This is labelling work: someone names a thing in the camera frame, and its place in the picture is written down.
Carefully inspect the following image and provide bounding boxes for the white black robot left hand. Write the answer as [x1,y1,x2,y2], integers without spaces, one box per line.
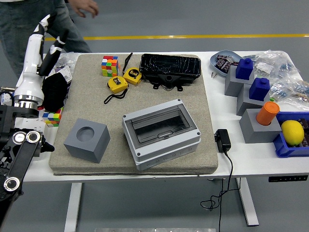
[14,14,70,103]

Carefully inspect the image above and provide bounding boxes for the person's left hand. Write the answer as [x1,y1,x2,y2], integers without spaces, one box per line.
[70,0,99,18]

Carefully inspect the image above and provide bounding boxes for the grey electrical box clear lid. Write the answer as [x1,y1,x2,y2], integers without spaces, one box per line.
[121,98,202,172]

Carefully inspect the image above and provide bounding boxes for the orange cylinder battery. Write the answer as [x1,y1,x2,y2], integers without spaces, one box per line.
[255,101,281,126]

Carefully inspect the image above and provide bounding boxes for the black cloth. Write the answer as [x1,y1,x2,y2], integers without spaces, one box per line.
[41,72,69,112]

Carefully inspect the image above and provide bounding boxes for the clear bag of parts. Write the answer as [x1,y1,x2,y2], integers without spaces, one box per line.
[43,52,79,73]
[243,50,301,79]
[269,78,309,108]

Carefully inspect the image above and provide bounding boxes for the person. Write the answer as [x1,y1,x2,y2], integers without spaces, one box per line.
[0,0,92,78]

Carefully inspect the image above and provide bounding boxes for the small colourful puzzle cube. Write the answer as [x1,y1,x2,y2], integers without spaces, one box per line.
[42,107,65,128]

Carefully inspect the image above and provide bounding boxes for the large colourful puzzle cube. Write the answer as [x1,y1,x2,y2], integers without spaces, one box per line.
[101,55,121,77]

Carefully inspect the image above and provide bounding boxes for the yellow tape measure round label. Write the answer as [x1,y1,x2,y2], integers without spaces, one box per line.
[123,67,142,86]

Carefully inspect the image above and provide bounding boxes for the grey holder block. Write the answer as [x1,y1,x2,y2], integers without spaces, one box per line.
[239,108,283,144]
[224,65,255,97]
[63,117,111,164]
[236,83,271,116]

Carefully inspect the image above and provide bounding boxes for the white table leg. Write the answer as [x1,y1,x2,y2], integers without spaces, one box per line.
[235,178,260,227]
[64,183,83,232]

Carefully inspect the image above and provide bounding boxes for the blue-grey bowl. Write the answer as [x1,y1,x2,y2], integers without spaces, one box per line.
[209,50,243,78]

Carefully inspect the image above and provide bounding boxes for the blue plastic block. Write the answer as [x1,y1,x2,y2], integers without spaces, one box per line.
[249,77,270,101]
[235,58,254,80]

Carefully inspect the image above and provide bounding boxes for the grey-brown mat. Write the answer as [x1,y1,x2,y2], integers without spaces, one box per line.
[48,53,219,176]

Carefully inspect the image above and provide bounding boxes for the black power adapter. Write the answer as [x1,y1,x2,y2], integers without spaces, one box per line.
[214,129,232,153]

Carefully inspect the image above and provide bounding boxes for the blue storage bin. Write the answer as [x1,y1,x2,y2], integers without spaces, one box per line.
[272,111,309,159]

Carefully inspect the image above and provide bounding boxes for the yellow lemon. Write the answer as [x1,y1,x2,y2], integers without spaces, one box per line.
[281,120,305,146]

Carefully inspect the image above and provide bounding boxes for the dark packets in bin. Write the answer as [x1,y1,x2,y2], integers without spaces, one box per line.
[299,118,309,148]

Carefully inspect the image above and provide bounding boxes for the black table control panel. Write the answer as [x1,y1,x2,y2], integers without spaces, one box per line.
[268,175,309,183]

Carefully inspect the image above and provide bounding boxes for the white wall socket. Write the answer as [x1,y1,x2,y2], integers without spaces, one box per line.
[54,66,73,84]

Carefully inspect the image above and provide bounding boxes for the yellow tape measure black strap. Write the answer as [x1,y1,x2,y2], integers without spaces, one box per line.
[103,75,130,105]

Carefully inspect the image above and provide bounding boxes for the black plastic enclosure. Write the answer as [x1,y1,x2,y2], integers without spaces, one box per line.
[139,53,202,92]

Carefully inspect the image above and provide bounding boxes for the black adapter cord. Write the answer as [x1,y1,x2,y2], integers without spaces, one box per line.
[200,149,235,232]

